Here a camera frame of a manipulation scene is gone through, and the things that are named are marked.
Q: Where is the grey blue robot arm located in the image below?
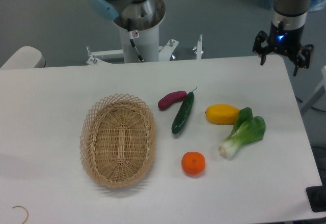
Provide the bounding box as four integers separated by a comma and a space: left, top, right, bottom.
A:
88, 0, 314, 69

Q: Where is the yellow mango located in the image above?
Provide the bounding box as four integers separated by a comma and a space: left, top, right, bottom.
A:
205, 104, 240, 125

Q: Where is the tan rubber band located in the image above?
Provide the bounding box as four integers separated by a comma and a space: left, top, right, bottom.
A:
12, 206, 30, 222

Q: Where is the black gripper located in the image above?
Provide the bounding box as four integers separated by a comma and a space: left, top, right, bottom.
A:
252, 23, 314, 76

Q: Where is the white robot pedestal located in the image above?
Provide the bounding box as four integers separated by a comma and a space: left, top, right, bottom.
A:
87, 0, 179, 65

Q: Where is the orange tangerine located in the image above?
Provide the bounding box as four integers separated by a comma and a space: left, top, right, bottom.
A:
181, 152, 206, 176

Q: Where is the black box at table edge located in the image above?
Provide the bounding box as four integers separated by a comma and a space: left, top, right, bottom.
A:
306, 185, 325, 212

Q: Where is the woven wicker basket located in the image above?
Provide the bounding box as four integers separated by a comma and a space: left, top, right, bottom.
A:
80, 94, 156, 188

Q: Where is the green bok choy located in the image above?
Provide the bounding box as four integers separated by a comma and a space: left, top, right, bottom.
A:
219, 107, 266, 159

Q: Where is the white chair back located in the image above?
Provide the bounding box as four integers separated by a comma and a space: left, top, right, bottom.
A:
1, 46, 47, 70

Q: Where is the purple sweet potato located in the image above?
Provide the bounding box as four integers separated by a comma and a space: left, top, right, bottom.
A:
157, 91, 187, 110

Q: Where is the green cucumber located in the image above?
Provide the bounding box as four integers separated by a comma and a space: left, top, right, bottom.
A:
171, 88, 197, 135

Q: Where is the white frame leg right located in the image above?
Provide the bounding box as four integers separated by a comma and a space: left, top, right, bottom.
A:
300, 66, 325, 115

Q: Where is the black pedestal cable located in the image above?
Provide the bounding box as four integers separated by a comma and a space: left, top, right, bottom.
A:
126, 18, 145, 62

